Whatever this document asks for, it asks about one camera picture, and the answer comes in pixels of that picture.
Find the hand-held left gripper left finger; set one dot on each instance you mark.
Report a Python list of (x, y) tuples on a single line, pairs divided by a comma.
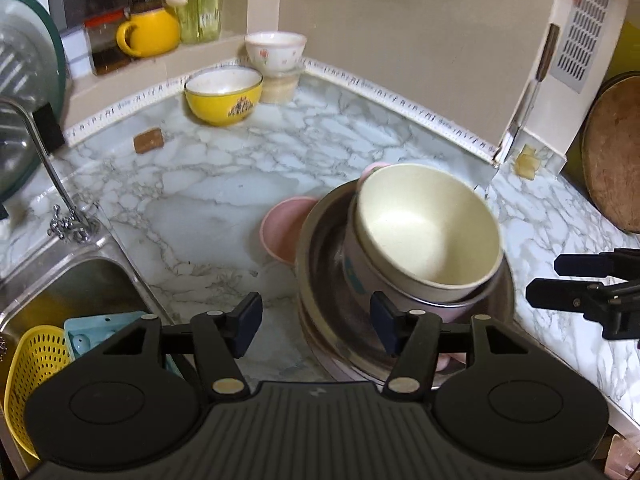
[(252, 325)]

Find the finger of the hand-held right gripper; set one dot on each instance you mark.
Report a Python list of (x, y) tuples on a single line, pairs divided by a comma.
[(590, 265), (565, 294)]

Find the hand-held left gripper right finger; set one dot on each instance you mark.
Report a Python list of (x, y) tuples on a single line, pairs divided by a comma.
[(382, 320)]

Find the stainless steel bowl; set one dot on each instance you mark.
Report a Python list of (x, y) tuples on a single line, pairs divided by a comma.
[(320, 260)]

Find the cream bowl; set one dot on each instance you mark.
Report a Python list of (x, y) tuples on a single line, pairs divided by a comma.
[(430, 230)]

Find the round wooden cutting board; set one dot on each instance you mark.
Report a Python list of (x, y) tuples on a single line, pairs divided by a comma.
[(615, 160)]

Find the ginger pieces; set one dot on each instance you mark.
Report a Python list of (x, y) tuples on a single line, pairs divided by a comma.
[(529, 162)]

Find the light blue plastic tray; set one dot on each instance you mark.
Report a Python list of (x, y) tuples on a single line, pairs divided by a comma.
[(100, 330)]

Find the cleaver knife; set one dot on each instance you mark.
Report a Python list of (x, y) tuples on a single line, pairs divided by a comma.
[(525, 110)]

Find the stainless steel sink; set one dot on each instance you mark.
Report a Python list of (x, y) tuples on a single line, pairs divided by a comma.
[(60, 285)]

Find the small brown block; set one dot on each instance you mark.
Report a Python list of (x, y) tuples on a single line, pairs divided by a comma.
[(149, 140)]

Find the yellow sink basket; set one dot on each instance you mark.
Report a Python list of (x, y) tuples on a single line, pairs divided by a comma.
[(35, 365)]

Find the yellow bowl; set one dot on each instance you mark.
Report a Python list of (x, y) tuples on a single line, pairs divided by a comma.
[(225, 102)]

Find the clear plastic container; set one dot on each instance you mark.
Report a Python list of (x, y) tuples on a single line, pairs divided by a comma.
[(280, 89)]

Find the chrome faucet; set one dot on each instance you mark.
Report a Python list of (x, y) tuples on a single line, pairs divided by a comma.
[(55, 185)]

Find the white floral bowl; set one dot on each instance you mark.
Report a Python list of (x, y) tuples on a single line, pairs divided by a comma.
[(275, 52)]

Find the black sponge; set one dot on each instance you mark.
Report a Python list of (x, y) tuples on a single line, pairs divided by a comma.
[(49, 125)]

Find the yellow mug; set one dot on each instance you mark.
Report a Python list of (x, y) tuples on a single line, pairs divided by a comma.
[(150, 32)]

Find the dark glass jar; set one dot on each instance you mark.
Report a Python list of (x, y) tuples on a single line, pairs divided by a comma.
[(107, 45)]

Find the green water bottle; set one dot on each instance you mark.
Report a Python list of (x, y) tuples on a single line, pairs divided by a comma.
[(200, 5)]

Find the glass lid with green rim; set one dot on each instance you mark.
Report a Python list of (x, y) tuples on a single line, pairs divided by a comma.
[(25, 85)]

